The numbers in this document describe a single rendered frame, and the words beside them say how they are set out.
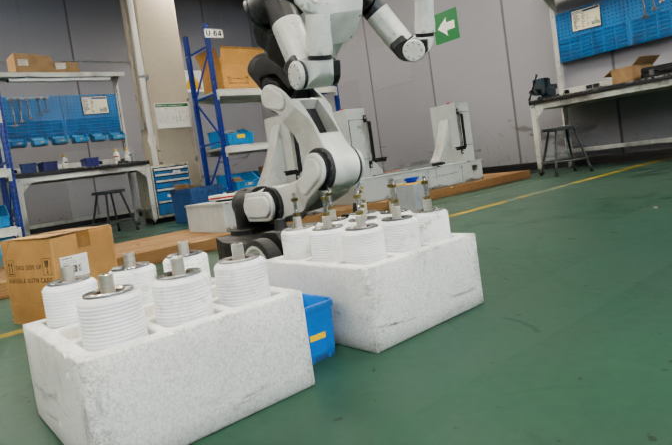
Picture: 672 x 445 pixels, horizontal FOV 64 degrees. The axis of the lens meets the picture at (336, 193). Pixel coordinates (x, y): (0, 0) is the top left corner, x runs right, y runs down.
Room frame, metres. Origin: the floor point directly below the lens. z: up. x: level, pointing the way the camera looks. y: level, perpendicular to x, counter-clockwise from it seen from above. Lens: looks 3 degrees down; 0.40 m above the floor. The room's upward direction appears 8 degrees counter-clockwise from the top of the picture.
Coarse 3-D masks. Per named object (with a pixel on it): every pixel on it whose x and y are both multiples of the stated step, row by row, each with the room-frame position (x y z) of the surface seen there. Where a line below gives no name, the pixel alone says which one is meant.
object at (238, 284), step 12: (216, 264) 0.98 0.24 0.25; (228, 264) 0.96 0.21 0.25; (240, 264) 0.95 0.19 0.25; (252, 264) 0.96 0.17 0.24; (264, 264) 0.98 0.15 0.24; (216, 276) 0.97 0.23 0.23; (228, 276) 0.95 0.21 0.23; (240, 276) 0.95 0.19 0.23; (252, 276) 0.95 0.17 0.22; (264, 276) 0.98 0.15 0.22; (228, 288) 0.95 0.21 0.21; (240, 288) 0.95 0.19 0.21; (252, 288) 0.95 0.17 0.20; (264, 288) 0.97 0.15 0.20; (228, 300) 0.95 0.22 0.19; (240, 300) 0.95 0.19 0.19; (252, 300) 0.95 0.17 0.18
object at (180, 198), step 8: (216, 184) 5.80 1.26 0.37; (176, 192) 5.81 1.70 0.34; (184, 192) 5.68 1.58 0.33; (192, 192) 5.61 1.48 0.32; (200, 192) 5.67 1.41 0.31; (208, 192) 5.73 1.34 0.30; (216, 192) 5.80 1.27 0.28; (176, 200) 5.86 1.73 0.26; (184, 200) 5.73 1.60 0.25; (192, 200) 5.61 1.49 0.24; (200, 200) 5.67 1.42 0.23; (208, 200) 5.73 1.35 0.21; (176, 208) 5.89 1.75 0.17; (184, 208) 5.76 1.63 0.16; (176, 216) 5.92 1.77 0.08; (184, 216) 5.78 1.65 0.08
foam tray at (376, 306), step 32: (416, 256) 1.20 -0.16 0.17; (448, 256) 1.27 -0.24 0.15; (288, 288) 1.31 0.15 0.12; (320, 288) 1.21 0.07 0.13; (352, 288) 1.13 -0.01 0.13; (384, 288) 1.12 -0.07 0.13; (416, 288) 1.19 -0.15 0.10; (448, 288) 1.26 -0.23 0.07; (480, 288) 1.34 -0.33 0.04; (352, 320) 1.14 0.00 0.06; (384, 320) 1.12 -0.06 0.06; (416, 320) 1.18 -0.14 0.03
